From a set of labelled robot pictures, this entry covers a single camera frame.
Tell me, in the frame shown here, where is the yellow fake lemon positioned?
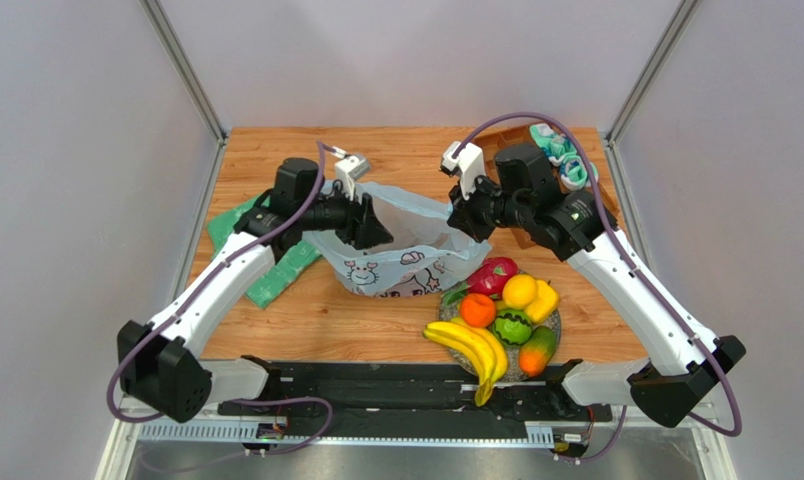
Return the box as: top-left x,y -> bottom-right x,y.
501,274 -> 538,310

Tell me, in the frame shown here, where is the red fake dragon fruit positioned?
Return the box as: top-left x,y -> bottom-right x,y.
441,257 -> 519,306

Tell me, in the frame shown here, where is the green white cloth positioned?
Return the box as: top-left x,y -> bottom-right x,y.
206,192 -> 323,309

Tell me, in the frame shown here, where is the orange fake fruit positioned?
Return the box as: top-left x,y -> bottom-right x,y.
459,293 -> 497,328

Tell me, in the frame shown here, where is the green white sock near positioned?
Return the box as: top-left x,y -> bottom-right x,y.
559,154 -> 599,191

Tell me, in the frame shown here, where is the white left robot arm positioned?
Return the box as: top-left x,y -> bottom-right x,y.
108,146 -> 393,423

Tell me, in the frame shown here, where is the yellow fake bell pepper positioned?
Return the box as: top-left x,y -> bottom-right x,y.
523,279 -> 560,324

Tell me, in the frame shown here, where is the green white sock far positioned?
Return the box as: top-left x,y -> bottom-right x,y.
529,123 -> 575,164

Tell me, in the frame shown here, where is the green fake mango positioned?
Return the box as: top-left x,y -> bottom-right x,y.
517,326 -> 559,377

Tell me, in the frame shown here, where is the green fake watermelon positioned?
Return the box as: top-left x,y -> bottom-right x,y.
490,309 -> 533,346

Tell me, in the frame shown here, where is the light blue plastic bag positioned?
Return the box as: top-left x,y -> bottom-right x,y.
303,182 -> 492,297

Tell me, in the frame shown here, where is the speckled round plate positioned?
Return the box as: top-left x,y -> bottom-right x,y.
429,274 -> 561,384

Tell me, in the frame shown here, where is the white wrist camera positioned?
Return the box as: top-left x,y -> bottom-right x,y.
440,141 -> 486,200
332,147 -> 372,201

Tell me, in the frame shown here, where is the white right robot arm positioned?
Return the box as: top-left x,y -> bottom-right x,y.
440,142 -> 746,428

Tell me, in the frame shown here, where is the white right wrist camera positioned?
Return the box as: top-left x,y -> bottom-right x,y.
440,141 -> 486,200

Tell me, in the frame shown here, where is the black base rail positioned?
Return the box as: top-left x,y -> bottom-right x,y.
205,359 -> 614,442

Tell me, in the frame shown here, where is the yellow fake banana bunch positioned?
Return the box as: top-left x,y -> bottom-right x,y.
422,316 -> 509,407

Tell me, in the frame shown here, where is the green white sock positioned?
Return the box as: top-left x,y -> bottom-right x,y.
529,123 -> 575,164
559,154 -> 599,191

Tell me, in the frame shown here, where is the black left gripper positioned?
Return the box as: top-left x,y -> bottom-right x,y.
298,180 -> 394,252

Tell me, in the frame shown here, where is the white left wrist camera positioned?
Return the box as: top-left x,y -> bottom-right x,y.
332,147 -> 372,201

